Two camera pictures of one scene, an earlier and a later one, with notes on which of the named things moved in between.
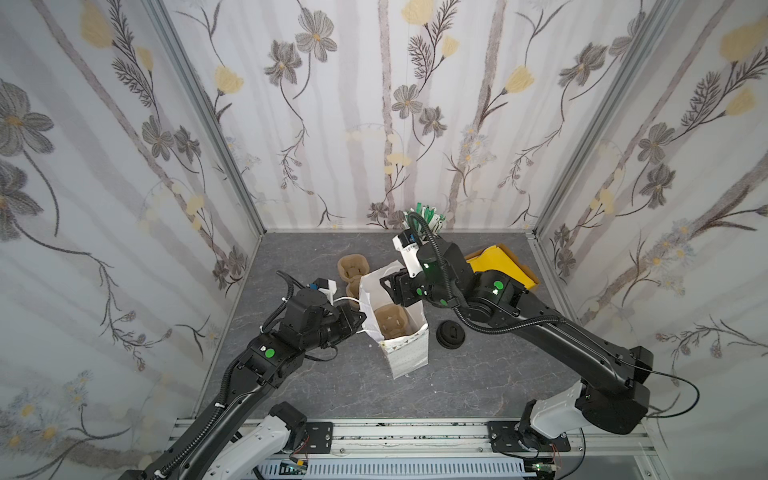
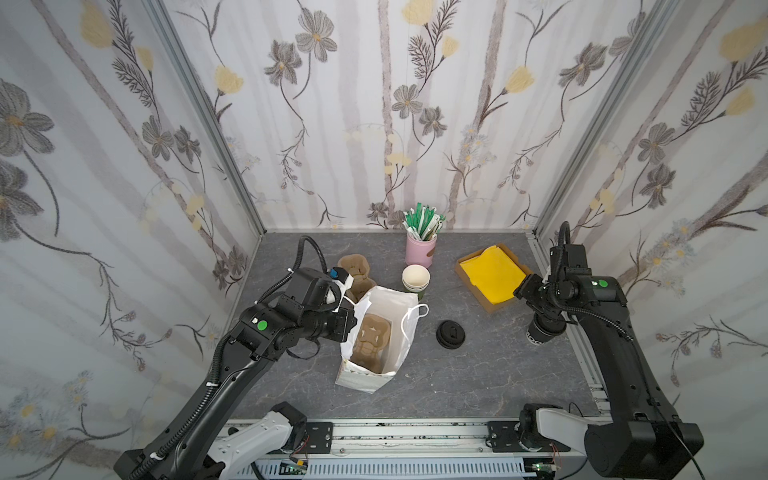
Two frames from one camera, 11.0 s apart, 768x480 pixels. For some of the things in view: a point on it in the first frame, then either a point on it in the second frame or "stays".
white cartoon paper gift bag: (401, 328) to (403, 309)
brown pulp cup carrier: (393, 320) to (372, 344)
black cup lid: (450, 334) stays
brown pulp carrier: (351, 268) stays
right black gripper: (395, 287) to (527, 288)
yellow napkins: (495, 258) stays
